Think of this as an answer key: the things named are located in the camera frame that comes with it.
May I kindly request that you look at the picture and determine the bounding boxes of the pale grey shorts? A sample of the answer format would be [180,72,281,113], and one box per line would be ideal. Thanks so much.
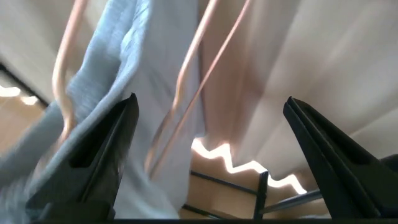
[0,0,206,219]

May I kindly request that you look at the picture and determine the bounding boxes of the black clothes rack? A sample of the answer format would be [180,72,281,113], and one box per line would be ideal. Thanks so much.
[182,169,324,220]

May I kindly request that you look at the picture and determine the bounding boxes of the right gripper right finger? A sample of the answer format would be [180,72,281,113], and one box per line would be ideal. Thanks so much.
[282,96,398,218]

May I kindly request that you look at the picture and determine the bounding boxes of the beige curtain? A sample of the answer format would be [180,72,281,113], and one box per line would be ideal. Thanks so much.
[0,0,398,181]

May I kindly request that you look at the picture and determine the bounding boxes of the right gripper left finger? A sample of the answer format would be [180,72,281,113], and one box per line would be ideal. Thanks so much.
[26,93,140,219]

